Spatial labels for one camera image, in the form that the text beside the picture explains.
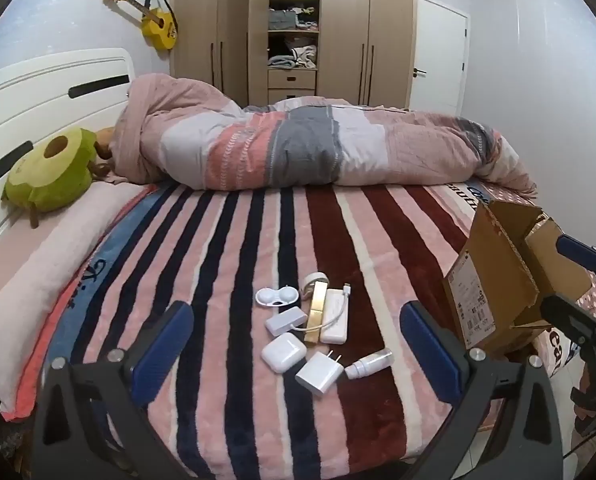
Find small white bottle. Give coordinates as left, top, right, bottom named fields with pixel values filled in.
left=344, top=347, right=395, bottom=380

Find white contact lens case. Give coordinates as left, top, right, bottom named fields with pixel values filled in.
left=256, top=285, right=299, bottom=308

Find brown plush toy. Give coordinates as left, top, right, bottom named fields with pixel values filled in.
left=94, top=127, right=116, bottom=181

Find white power bank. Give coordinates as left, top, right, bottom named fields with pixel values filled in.
left=319, top=287, right=349, bottom=345

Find pink grey patchwork quilt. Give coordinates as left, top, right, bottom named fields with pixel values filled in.
left=110, top=73, right=538, bottom=198

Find white charging cable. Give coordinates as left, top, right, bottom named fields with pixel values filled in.
left=292, top=282, right=353, bottom=333

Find green avocado plush pillow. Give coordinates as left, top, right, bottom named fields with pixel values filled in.
left=0, top=127, right=99, bottom=213

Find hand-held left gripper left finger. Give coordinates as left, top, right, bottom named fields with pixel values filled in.
left=30, top=301, right=199, bottom=480

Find white tape roll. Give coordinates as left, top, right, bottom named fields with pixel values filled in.
left=302, top=273, right=329, bottom=301

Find folded grey clothes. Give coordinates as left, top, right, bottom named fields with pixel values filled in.
left=269, top=10, right=299, bottom=31

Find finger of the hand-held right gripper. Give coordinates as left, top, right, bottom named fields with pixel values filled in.
left=555, top=232, right=596, bottom=286
left=538, top=294, right=596, bottom=356

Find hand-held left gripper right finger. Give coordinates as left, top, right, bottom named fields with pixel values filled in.
left=399, top=301, right=563, bottom=480

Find small white adapter box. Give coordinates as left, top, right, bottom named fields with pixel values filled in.
left=264, top=307, right=309, bottom=337

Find white earbuds case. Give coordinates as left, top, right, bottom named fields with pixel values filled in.
left=261, top=334, right=307, bottom=374

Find white door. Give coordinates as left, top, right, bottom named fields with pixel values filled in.
left=409, top=0, right=471, bottom=116

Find brown cardboard box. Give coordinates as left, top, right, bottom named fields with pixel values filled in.
left=443, top=199, right=596, bottom=356

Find gold rectangular case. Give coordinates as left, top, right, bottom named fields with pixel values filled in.
left=305, top=281, right=327, bottom=346

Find long pink pillow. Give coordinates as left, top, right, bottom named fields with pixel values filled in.
left=0, top=180, right=144, bottom=411

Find wooden wardrobe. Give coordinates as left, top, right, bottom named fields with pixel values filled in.
left=170, top=0, right=419, bottom=111

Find yellow guitar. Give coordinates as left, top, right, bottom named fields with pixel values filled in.
left=104, top=0, right=179, bottom=51

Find pile of light clothes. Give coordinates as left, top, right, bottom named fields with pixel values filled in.
left=269, top=45, right=319, bottom=71

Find striped fleece blanket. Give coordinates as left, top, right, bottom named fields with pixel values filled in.
left=0, top=180, right=596, bottom=480

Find white charger plug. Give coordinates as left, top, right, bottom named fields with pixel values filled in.
left=295, top=349, right=345, bottom=398

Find white bed headboard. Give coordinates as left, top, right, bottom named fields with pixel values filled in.
left=0, top=48, right=146, bottom=261

